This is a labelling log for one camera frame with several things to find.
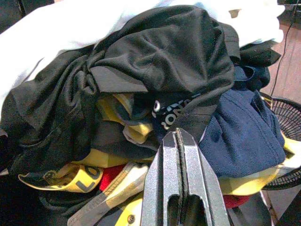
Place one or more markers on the grey beige trimmed garment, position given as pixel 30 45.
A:
pixel 113 195

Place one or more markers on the large black garment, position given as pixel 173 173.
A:
pixel 164 51

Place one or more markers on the white garment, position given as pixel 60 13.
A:
pixel 47 30

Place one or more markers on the small black garment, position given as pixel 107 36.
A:
pixel 256 54

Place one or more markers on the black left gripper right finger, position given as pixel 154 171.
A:
pixel 202 188

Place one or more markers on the dark blue garment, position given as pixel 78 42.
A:
pixel 254 77

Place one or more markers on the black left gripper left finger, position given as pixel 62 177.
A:
pixel 162 183

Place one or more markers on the navy blue garment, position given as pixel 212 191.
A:
pixel 240 136

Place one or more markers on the black fan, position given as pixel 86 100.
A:
pixel 289 115

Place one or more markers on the red garment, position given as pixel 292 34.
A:
pixel 110 176

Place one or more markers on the black waistband white lettering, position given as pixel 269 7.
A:
pixel 164 118

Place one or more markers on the yellow grey garment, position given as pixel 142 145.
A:
pixel 141 131

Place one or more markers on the yellow lettered waistband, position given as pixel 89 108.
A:
pixel 82 181

